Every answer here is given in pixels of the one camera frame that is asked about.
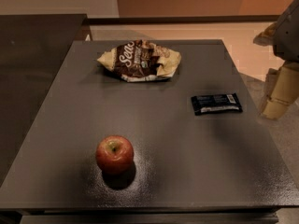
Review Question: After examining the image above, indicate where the crumpled brown snack bag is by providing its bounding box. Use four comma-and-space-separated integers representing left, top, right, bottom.
97, 40, 181, 82

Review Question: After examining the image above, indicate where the dark blue rxbar wrapper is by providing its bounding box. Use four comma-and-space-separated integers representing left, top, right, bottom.
191, 93, 243, 116

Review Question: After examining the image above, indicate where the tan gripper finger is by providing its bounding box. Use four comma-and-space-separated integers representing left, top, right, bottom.
260, 62, 299, 119
253, 22, 277, 46

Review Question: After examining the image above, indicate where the red apple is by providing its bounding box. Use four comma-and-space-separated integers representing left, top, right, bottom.
95, 135, 134, 175

